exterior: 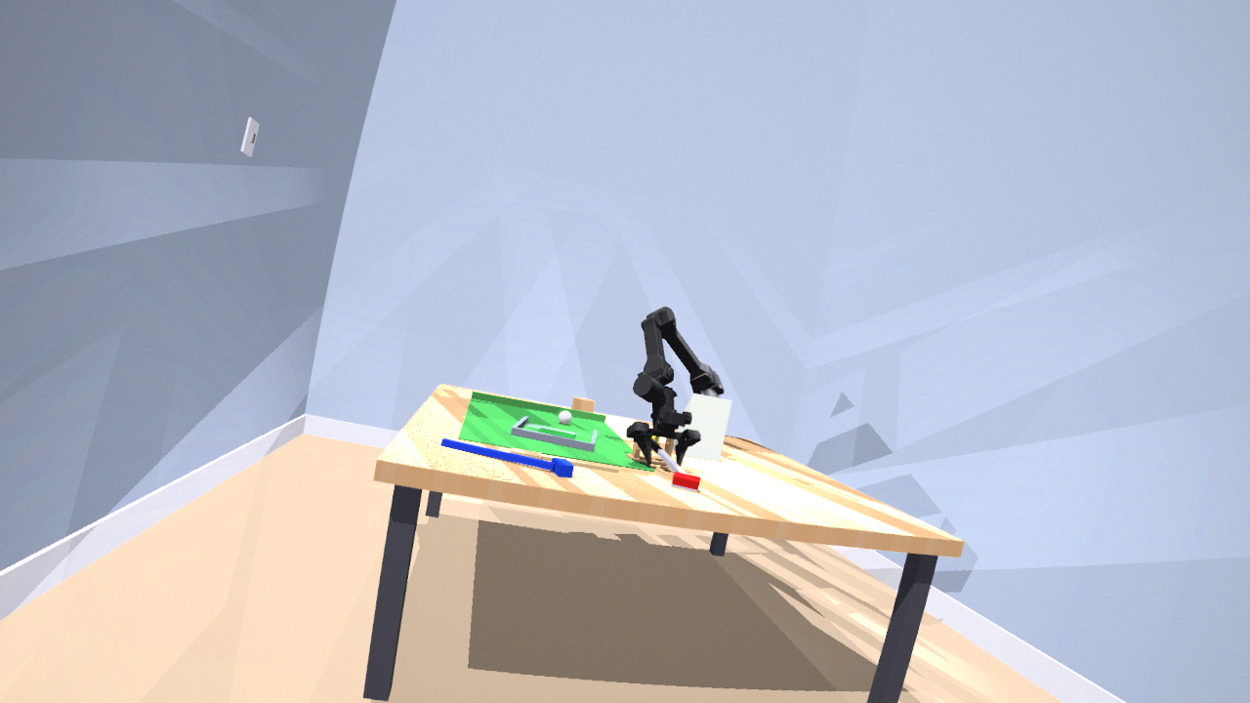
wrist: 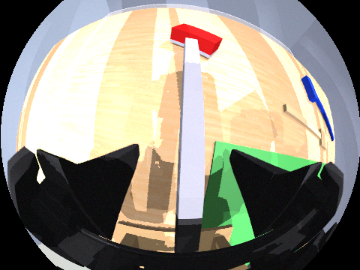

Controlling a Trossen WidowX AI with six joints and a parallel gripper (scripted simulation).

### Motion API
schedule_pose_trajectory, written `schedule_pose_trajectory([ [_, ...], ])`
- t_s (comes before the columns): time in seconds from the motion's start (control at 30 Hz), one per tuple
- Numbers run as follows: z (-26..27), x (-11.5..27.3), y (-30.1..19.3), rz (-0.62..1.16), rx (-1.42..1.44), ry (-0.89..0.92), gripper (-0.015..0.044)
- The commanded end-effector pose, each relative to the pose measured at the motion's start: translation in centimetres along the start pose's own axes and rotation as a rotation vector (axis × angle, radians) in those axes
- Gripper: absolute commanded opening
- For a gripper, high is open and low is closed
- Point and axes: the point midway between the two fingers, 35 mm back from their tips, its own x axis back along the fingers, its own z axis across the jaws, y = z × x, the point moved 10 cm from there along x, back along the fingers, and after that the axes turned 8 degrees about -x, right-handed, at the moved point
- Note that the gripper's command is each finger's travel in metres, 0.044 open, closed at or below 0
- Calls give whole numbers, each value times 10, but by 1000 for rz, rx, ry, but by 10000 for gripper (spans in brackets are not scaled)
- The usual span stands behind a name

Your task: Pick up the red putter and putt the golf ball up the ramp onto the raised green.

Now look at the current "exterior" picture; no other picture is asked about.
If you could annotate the blue golf putter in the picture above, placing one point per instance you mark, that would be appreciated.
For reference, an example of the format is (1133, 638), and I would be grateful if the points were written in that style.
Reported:
(561, 467)

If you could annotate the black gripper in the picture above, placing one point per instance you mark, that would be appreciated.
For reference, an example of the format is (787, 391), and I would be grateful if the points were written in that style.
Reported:
(642, 435)

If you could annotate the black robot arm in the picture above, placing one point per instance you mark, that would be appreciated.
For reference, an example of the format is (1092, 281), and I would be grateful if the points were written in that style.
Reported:
(650, 385)

